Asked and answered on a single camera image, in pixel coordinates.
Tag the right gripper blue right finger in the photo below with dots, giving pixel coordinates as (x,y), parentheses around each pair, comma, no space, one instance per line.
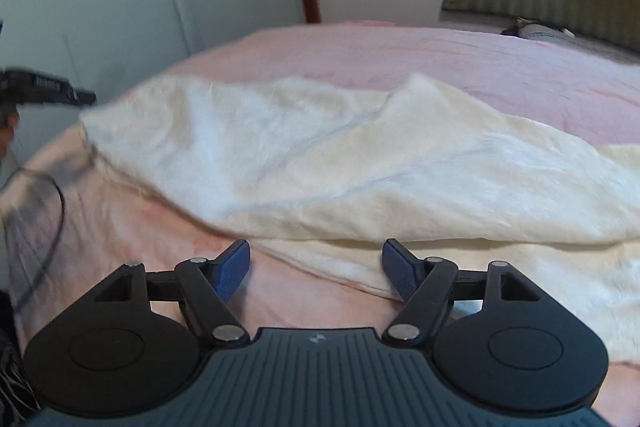
(429,288)

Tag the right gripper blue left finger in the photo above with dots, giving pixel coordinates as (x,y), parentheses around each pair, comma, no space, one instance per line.
(203,288)

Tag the cream white pants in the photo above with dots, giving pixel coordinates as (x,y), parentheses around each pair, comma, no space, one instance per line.
(320,176)

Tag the pink bed blanket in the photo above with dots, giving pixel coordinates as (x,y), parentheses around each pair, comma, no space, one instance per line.
(71,227)

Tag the grey pillow at headboard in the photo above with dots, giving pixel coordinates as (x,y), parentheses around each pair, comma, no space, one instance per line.
(535,31)

